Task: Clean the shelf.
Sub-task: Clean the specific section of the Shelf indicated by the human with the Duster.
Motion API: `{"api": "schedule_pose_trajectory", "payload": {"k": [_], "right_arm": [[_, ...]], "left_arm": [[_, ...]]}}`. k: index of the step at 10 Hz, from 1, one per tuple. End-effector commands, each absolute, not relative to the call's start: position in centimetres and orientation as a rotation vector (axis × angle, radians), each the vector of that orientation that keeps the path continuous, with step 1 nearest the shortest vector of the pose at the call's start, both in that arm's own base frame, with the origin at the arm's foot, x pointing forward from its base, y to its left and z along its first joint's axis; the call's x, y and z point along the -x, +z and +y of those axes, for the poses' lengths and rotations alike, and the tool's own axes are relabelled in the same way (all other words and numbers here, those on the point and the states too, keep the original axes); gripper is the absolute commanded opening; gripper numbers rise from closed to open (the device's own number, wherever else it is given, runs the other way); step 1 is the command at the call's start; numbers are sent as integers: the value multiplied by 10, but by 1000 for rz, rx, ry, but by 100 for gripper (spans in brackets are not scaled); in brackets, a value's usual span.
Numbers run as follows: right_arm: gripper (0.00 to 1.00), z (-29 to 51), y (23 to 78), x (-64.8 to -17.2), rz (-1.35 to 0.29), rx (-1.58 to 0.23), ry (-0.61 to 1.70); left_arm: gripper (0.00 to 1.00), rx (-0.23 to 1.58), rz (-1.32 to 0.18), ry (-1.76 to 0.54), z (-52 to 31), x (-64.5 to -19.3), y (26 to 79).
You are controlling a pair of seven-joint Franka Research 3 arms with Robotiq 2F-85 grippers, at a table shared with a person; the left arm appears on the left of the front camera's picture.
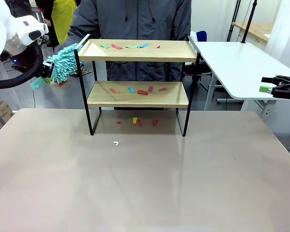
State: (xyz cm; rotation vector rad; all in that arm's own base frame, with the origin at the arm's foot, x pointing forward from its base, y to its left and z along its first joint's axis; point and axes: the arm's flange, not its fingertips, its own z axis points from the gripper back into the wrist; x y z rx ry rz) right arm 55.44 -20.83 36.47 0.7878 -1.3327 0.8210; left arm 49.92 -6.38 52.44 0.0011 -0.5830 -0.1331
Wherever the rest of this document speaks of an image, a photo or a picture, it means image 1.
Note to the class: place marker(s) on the green paper scrap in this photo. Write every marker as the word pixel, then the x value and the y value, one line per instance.
pixel 105 45
pixel 131 47

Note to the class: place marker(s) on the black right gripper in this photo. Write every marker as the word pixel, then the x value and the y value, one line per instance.
pixel 288 90

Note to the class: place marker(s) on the person in yellow apron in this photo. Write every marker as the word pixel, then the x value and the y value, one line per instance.
pixel 62 17

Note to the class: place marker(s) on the person in grey top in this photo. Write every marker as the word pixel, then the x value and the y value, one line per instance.
pixel 21 7

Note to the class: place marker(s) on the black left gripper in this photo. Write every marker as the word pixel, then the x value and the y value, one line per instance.
pixel 46 69

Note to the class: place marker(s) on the blue office chair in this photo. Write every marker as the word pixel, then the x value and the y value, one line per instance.
pixel 201 36

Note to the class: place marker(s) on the yellow paper scrap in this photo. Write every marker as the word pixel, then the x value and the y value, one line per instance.
pixel 135 120

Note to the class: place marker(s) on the wooden background desk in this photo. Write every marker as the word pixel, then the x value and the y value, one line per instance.
pixel 256 29

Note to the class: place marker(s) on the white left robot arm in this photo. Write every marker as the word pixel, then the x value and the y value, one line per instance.
pixel 4 29

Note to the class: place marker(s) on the white paper scrap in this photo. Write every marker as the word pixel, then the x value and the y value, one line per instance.
pixel 116 143

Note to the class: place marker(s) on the person in grey jacket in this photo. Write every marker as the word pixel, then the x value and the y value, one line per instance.
pixel 140 19

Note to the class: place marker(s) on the person's right forearm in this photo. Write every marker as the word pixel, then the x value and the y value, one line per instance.
pixel 72 36

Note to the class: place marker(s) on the teal microfiber duster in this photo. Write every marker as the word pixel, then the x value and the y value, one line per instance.
pixel 64 62

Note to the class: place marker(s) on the black tripod stand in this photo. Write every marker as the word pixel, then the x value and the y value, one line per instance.
pixel 246 21

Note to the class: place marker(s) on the blue paper scrap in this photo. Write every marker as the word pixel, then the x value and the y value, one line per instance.
pixel 131 90
pixel 144 45

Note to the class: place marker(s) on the pink-red paper scrap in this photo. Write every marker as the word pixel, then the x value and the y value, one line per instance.
pixel 116 47

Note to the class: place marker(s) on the two-tier wooden shelf black frame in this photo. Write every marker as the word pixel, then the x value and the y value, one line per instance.
pixel 137 54

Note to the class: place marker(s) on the white side table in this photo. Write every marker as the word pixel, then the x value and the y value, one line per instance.
pixel 239 65

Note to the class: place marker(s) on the pink paper scrap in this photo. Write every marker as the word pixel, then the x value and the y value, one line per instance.
pixel 150 88

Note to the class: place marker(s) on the orange-red paper scrap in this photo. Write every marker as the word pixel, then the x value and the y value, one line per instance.
pixel 114 90

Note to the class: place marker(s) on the person's right hand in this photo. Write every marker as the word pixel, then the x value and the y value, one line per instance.
pixel 62 85

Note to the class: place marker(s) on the person in black clothes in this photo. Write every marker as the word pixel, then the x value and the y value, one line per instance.
pixel 47 14

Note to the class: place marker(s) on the cardboard box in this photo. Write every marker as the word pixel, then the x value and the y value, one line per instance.
pixel 1 110

